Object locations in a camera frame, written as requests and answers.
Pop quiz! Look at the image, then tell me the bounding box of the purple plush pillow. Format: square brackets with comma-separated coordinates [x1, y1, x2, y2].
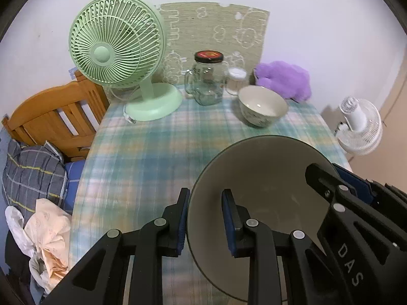
[254, 61, 312, 102]

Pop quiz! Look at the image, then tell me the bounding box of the large grey ceramic bowl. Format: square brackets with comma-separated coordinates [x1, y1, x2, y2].
[187, 136, 339, 301]

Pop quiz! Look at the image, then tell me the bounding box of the green cartoon wall mat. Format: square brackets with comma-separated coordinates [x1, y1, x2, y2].
[152, 2, 270, 85]

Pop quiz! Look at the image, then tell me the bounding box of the small patterned ceramic bowl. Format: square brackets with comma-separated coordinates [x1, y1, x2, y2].
[238, 85, 288, 127]

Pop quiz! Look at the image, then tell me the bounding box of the white standing fan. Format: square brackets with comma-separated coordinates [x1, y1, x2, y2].
[334, 96, 383, 156]

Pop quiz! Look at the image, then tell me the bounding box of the plaid tablecloth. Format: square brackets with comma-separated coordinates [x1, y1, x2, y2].
[69, 83, 353, 305]

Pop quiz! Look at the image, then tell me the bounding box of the glass mason jar mug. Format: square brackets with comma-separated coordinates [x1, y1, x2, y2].
[184, 50, 226, 106]

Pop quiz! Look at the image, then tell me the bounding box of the green desk fan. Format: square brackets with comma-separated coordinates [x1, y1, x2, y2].
[68, 0, 183, 123]

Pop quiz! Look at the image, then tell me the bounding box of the white plastic bag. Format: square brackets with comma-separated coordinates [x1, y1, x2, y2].
[5, 206, 61, 294]

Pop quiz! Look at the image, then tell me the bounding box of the cotton swab container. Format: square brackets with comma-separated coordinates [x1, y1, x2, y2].
[226, 67, 248, 96]

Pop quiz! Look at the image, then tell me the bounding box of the peach plastic bag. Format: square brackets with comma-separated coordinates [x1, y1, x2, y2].
[24, 198, 72, 281]

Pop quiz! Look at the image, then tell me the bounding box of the grey plaid bedding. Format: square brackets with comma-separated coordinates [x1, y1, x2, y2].
[2, 139, 68, 221]

